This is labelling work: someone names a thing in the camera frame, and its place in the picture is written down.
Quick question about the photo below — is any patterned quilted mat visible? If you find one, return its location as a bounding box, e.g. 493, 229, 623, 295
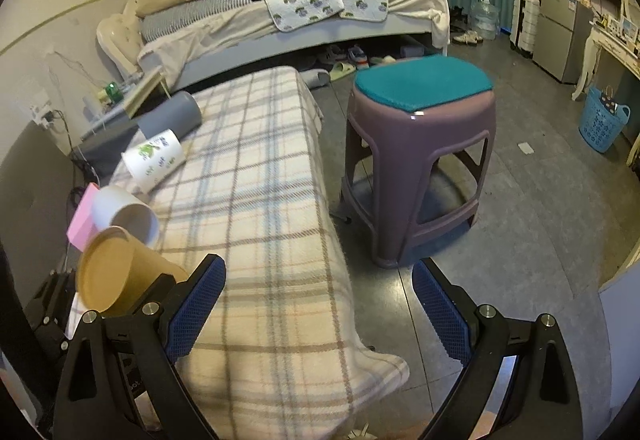
262, 0, 390, 33

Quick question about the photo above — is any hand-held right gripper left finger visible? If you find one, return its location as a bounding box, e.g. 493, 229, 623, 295
53, 254, 227, 440

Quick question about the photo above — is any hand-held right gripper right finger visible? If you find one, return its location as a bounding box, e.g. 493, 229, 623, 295
411, 258, 586, 440

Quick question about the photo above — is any grey mini fridge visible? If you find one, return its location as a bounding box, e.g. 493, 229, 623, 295
532, 0, 595, 84

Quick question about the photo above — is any white cup with green print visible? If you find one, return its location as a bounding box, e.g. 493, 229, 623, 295
121, 129, 185, 195

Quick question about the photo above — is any brown paper cup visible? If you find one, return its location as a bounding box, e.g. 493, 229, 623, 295
76, 227, 191, 317

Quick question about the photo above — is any grey cylindrical cup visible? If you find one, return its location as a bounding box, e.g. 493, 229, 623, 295
136, 91, 203, 140

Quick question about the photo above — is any pink box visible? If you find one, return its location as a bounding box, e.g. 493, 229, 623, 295
67, 183, 101, 253

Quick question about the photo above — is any plain white cup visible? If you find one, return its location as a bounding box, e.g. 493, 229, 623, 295
92, 185, 161, 250

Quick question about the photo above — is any purple plastic stool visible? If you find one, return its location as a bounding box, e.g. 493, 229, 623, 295
340, 54, 496, 269

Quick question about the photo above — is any dark grey box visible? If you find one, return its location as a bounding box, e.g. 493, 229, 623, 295
71, 116, 151, 181

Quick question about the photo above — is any plaid cloth covered table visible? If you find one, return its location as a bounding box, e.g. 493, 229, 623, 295
108, 66, 411, 440

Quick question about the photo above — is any teal seat cushion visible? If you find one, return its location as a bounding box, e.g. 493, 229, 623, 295
354, 54, 494, 113

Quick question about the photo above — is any bed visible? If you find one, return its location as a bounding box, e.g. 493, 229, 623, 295
122, 0, 451, 94

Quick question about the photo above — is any striped pillow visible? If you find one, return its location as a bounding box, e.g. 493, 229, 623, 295
140, 0, 251, 42

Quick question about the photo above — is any blue laundry basket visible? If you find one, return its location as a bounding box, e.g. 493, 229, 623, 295
578, 86, 631, 154

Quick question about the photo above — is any clear water jug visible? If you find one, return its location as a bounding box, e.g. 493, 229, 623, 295
469, 0, 501, 41

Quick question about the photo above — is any white suitcase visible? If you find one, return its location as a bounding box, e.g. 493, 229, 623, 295
509, 0, 543, 58

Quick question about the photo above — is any white desk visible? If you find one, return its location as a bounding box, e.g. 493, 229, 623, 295
571, 15, 640, 102

